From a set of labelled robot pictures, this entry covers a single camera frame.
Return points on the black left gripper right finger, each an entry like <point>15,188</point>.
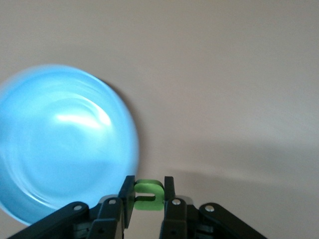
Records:
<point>179,219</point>

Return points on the green letter n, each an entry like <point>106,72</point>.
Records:
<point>149,186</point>

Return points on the brown table cover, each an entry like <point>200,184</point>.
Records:
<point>224,74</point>

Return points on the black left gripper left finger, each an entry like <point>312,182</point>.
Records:
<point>107,219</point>

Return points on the blue plate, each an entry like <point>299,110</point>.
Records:
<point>62,149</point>

